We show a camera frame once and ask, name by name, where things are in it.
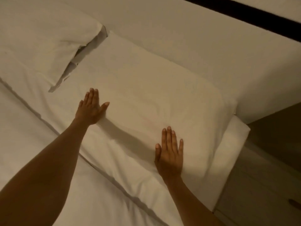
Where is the person's right hand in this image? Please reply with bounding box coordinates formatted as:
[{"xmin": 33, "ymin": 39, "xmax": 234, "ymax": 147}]
[{"xmin": 154, "ymin": 126, "xmax": 184, "ymax": 181}]

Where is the person's left hand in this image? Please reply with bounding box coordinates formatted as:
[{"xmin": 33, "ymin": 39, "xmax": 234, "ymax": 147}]
[{"xmin": 74, "ymin": 88, "xmax": 110, "ymax": 126}]

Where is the smooth white pillow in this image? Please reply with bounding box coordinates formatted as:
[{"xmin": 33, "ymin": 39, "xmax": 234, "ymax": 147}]
[{"xmin": 0, "ymin": 30, "xmax": 238, "ymax": 226}]

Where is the person's left forearm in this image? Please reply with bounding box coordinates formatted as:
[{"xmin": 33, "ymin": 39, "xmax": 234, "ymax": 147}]
[{"xmin": 0, "ymin": 118, "xmax": 89, "ymax": 226}]

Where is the person's right forearm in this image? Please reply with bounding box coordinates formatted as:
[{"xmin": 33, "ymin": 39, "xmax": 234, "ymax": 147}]
[{"xmin": 163, "ymin": 175, "xmax": 227, "ymax": 226}]

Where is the white bed sheet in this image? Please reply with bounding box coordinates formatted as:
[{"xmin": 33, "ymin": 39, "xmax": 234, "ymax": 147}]
[{"xmin": 0, "ymin": 81, "xmax": 251, "ymax": 226}]

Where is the white pillow with open end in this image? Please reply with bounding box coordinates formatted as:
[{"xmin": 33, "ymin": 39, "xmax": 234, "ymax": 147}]
[{"xmin": 0, "ymin": 0, "xmax": 108, "ymax": 93}]

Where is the pale bedside cabinet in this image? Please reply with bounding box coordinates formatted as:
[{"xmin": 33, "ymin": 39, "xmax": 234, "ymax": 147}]
[{"xmin": 213, "ymin": 141, "xmax": 301, "ymax": 226}]

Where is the white padded headboard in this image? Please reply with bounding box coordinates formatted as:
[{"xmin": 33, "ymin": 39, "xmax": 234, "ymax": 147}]
[{"xmin": 56, "ymin": 0, "xmax": 301, "ymax": 124}]

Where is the black headboard strip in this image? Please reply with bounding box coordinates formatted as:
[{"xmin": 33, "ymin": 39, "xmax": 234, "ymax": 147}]
[{"xmin": 177, "ymin": 0, "xmax": 301, "ymax": 43}]

